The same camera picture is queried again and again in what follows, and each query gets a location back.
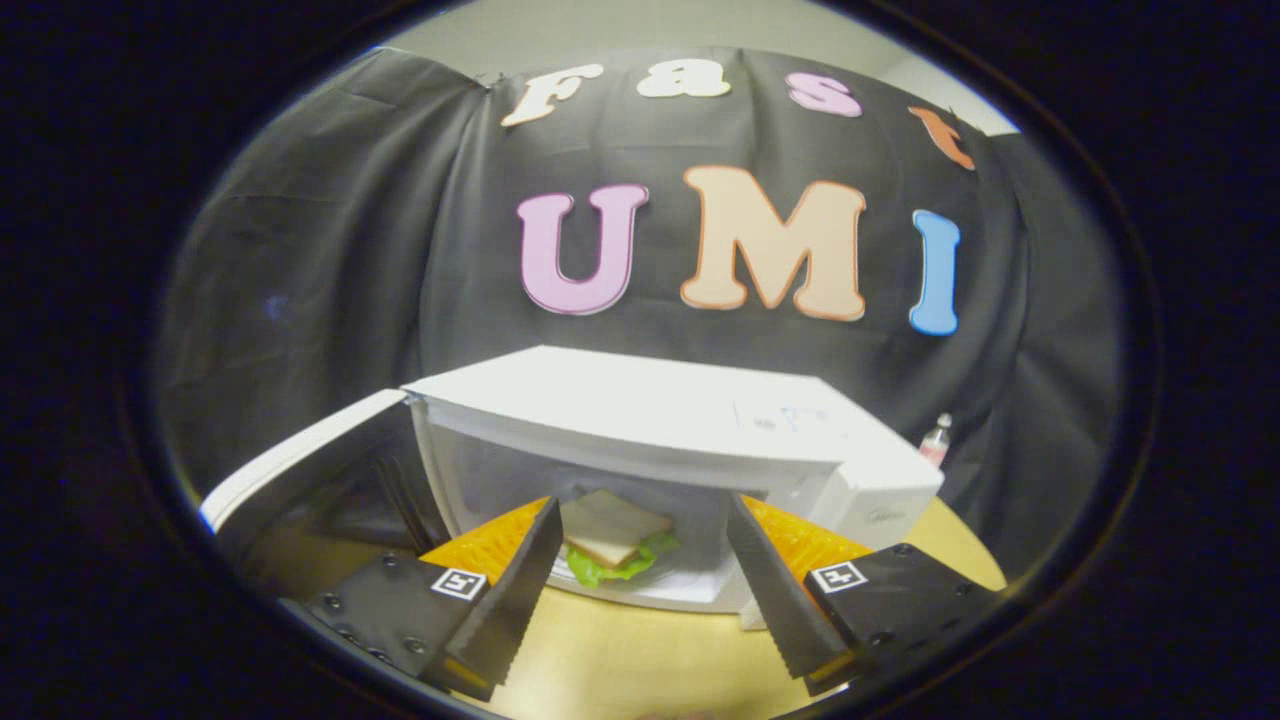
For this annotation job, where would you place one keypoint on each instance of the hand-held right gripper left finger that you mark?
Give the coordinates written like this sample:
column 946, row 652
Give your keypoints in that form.
column 520, row 580

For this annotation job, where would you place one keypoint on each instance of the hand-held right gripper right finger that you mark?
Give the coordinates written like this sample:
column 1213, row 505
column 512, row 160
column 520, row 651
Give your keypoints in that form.
column 770, row 590

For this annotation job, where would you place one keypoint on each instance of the sandwich with lettuce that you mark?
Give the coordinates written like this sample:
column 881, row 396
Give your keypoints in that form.
column 610, row 530

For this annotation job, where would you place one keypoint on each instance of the white microwave oven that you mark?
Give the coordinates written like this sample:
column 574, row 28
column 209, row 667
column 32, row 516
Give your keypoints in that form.
column 650, row 400

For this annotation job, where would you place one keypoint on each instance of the small white pink bottle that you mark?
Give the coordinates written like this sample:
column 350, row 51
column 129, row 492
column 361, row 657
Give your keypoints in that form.
column 935, row 445

